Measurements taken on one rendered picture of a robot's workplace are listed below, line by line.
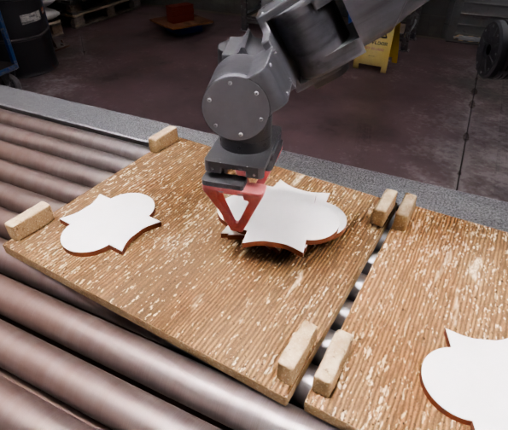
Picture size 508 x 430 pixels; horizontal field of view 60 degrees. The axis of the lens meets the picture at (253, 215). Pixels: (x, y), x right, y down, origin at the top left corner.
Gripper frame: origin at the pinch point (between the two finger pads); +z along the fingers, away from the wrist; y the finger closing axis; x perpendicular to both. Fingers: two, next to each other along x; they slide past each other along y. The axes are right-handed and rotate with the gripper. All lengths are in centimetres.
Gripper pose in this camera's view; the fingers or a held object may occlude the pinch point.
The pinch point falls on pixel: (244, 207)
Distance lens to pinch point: 54.1
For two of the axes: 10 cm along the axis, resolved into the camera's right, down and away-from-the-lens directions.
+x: -9.7, -1.6, 1.8
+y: 2.4, -5.8, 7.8
